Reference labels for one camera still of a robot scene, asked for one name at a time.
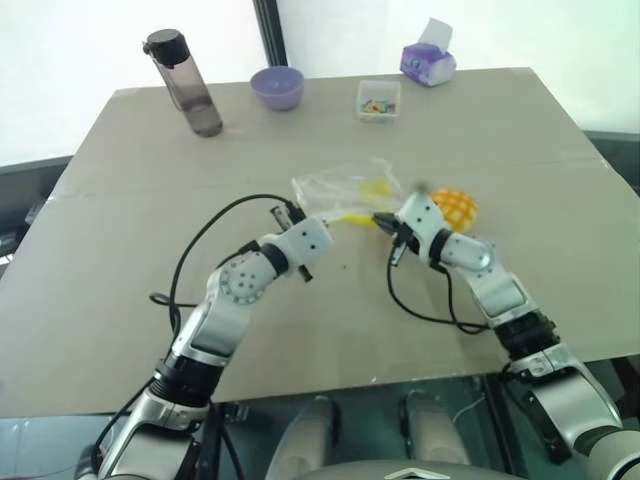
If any brown cardboard sheet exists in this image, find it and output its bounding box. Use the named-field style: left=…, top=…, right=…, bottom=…
left=0, top=67, right=640, bottom=419

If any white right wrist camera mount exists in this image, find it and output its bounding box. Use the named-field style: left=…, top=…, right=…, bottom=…
left=394, top=192, right=448, bottom=261

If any grey robot chest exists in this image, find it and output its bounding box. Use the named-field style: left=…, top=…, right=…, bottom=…
left=298, top=457, right=507, bottom=480

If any grey rounded robot leg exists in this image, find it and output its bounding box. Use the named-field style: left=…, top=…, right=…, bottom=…
left=263, top=396, right=342, bottom=480
left=397, top=389, right=470, bottom=469

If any clear box of colourful pins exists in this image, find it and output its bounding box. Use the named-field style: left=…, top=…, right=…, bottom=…
left=355, top=78, right=403, bottom=122

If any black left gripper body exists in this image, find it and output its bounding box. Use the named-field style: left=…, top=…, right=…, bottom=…
left=285, top=199, right=315, bottom=283

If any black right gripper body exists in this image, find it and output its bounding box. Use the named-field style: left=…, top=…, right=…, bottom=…
left=384, top=218, right=419, bottom=267

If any purple tissue pack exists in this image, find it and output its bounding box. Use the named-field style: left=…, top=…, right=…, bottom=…
left=399, top=16, right=458, bottom=88

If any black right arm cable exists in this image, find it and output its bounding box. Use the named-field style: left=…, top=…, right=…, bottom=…
left=386, top=248, right=495, bottom=335

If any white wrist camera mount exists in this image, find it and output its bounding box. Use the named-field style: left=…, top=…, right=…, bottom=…
left=394, top=192, right=448, bottom=261
left=284, top=217, right=335, bottom=271

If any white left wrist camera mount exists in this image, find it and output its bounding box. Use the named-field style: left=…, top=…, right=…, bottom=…
left=284, top=217, right=335, bottom=271

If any smoky water bottle black lid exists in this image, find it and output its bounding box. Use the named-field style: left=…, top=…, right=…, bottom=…
left=141, top=28, right=224, bottom=138

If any purple plastic bowl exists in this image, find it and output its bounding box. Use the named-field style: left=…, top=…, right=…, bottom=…
left=249, top=65, right=306, bottom=112

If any dark window frame post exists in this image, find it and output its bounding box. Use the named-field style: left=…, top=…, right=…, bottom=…
left=252, top=0, right=291, bottom=69

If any clear plastic bag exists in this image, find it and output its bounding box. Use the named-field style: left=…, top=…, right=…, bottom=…
left=290, top=155, right=405, bottom=225

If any yellow snack packet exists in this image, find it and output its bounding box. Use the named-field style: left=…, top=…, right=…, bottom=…
left=358, top=175, right=401, bottom=202
left=327, top=211, right=376, bottom=229

